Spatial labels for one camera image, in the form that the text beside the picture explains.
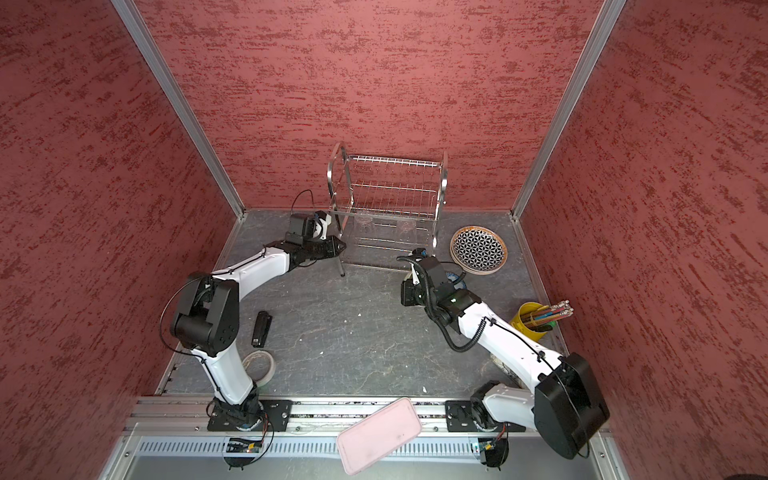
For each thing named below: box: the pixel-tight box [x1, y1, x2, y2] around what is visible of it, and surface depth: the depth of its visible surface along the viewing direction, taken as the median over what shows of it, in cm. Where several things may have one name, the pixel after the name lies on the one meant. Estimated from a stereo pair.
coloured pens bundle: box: [521, 300, 574, 326], surface depth 79 cm
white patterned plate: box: [450, 225, 508, 275], surface depth 109 cm
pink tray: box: [337, 397, 422, 475], surface depth 71 cm
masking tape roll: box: [242, 350, 276, 387], surface depth 83 cm
